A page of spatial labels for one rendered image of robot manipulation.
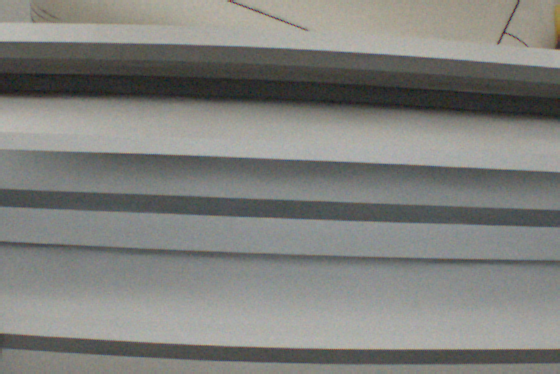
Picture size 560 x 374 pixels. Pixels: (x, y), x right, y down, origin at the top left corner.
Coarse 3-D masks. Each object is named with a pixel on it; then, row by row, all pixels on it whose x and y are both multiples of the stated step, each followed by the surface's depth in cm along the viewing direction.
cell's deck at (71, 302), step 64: (0, 256) 32; (64, 256) 32; (128, 256) 33; (192, 256) 33; (256, 256) 33; (320, 256) 33; (0, 320) 31; (64, 320) 31; (128, 320) 31; (192, 320) 31; (256, 320) 32; (320, 320) 32; (384, 320) 32; (448, 320) 32; (512, 320) 32
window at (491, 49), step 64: (0, 0) 28; (64, 0) 28; (128, 0) 28; (192, 0) 28; (256, 0) 28; (320, 0) 28; (384, 0) 28; (448, 0) 28; (512, 0) 28; (64, 64) 30; (128, 64) 30; (192, 64) 30; (256, 64) 30; (320, 64) 30; (384, 64) 30; (448, 64) 30; (512, 64) 30
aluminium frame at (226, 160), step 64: (0, 64) 29; (0, 128) 29; (64, 128) 29; (128, 128) 29; (192, 128) 29; (256, 128) 30; (320, 128) 30; (384, 128) 30; (448, 128) 30; (512, 128) 30; (0, 192) 31; (64, 192) 31; (128, 192) 30; (192, 192) 30; (256, 192) 31; (320, 192) 31; (384, 192) 31; (448, 192) 31; (512, 192) 31; (384, 256) 33; (448, 256) 33; (512, 256) 33
